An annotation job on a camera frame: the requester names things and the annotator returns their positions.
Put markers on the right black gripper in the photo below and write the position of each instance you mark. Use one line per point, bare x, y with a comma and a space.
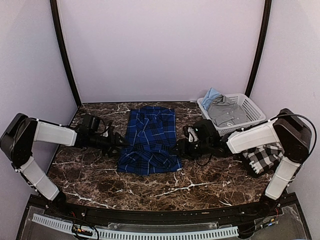
183, 149

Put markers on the light blue shirt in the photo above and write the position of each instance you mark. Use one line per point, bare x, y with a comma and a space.
209, 97

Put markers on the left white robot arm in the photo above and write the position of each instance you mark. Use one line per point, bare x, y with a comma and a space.
23, 133

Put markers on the white plastic laundry basket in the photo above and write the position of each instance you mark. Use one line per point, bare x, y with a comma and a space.
254, 114

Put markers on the white slotted cable duct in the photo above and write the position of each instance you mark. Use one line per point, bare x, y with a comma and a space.
121, 231

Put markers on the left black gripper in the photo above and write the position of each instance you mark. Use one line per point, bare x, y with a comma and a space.
113, 142

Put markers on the blue plaid long sleeve shirt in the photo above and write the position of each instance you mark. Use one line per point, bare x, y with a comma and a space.
151, 133

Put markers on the left black corner post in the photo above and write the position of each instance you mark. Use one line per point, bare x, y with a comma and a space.
63, 52

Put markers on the grey button shirt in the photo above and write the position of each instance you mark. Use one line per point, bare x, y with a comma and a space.
226, 113

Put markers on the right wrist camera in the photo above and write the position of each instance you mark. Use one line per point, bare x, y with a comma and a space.
200, 131

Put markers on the right black corner post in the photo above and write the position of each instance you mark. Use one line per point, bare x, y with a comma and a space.
259, 48

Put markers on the black corner post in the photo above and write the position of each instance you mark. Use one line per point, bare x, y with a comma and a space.
63, 52
259, 48

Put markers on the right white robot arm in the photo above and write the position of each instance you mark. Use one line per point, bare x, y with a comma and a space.
283, 142

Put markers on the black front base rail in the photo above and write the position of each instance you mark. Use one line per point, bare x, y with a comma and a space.
239, 214

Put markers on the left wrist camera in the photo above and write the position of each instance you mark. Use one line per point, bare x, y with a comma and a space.
90, 125

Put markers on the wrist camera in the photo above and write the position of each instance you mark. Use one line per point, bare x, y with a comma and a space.
200, 131
90, 125

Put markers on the black white checkered shirt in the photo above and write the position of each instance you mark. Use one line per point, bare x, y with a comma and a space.
262, 159

